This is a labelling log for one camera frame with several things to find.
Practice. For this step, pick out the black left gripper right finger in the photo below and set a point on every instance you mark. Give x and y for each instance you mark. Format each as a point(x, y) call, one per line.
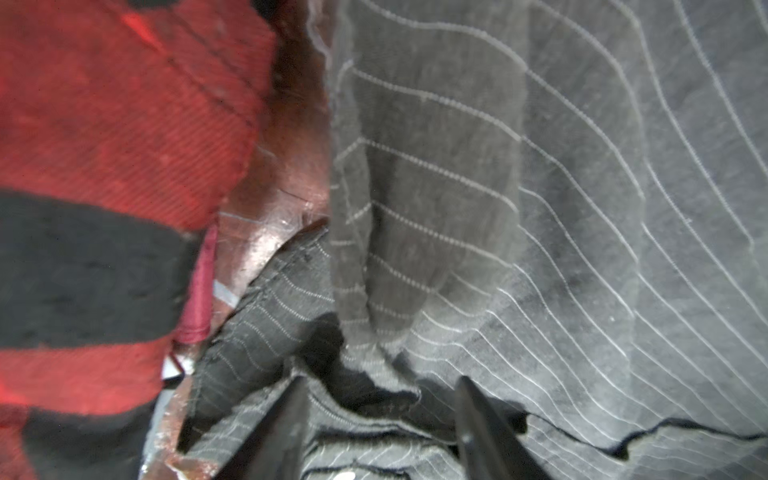
point(488, 447)

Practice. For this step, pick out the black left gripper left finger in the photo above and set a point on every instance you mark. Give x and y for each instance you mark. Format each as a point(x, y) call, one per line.
point(274, 450)

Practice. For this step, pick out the grey pinstriped long sleeve shirt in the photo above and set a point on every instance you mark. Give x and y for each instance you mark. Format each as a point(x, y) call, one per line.
point(565, 201)

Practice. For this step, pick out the red black plaid folded shirt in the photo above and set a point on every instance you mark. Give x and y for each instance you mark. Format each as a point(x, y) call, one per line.
point(124, 125)

